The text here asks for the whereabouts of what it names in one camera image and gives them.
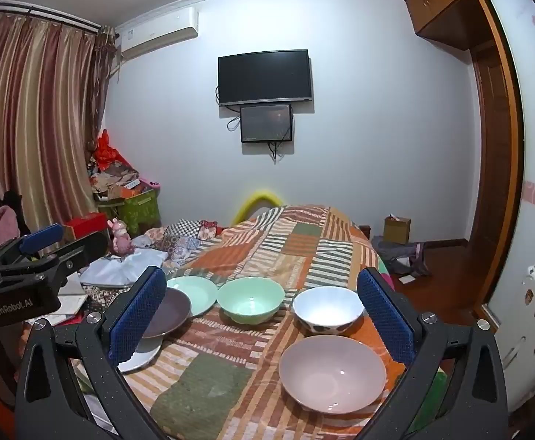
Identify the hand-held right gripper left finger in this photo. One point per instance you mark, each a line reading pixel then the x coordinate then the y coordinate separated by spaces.
pixel 139 316

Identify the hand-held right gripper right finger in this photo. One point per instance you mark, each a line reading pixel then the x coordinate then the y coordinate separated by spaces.
pixel 384 316

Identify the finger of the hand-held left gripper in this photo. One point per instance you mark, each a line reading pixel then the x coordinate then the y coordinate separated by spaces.
pixel 42 238
pixel 79 250

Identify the brown plate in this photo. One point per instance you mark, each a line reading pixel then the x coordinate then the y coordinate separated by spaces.
pixel 171 311

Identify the white plate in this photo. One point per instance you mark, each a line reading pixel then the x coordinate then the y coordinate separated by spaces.
pixel 146 357

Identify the white bowl with dark spots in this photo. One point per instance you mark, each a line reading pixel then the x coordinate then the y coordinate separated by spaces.
pixel 327 307

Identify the green plate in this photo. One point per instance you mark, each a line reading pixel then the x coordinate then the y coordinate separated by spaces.
pixel 196 291

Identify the pink bowl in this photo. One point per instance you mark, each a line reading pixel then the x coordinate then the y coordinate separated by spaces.
pixel 331 371

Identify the green bowl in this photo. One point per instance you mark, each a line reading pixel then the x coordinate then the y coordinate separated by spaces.
pixel 249 302

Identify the red box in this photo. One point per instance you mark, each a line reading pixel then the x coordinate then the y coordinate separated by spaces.
pixel 86 224

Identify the white cloth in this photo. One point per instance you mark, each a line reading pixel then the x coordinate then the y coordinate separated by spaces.
pixel 116 270

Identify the pink garment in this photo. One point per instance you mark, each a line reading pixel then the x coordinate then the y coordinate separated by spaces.
pixel 1 227

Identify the pink plush toy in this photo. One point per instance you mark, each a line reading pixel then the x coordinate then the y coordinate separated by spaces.
pixel 121 238

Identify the open white notebook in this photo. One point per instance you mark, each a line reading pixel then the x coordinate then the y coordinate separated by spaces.
pixel 70 305

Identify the grey clothes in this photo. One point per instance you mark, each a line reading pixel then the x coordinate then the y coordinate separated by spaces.
pixel 400 256

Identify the green storage box with clutter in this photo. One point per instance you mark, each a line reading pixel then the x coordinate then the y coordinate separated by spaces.
pixel 111 174

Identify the brown cardboard box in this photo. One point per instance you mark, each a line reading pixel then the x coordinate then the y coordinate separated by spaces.
pixel 396 231

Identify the checkered patchwork quilt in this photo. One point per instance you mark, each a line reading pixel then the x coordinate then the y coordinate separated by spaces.
pixel 185 238

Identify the striped brown curtain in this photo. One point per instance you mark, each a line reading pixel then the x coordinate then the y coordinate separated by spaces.
pixel 33 123

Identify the orange striped patchwork blanket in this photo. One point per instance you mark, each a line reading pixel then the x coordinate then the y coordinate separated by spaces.
pixel 249 357

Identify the white refrigerator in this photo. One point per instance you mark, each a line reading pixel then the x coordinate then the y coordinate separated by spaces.
pixel 529 330

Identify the yellow hoop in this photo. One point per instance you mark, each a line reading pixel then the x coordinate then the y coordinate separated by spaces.
pixel 244 206

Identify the wooden door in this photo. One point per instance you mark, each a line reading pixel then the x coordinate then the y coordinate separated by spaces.
pixel 492 169

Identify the white air conditioner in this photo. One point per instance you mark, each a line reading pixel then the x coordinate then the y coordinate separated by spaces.
pixel 157 32

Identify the wooden overhead cabinet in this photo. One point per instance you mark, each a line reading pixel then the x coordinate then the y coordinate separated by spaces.
pixel 442 4

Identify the small black wall monitor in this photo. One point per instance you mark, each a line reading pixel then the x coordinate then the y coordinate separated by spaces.
pixel 266 123

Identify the black wall television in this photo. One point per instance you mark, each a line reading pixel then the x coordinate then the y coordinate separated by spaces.
pixel 265 75

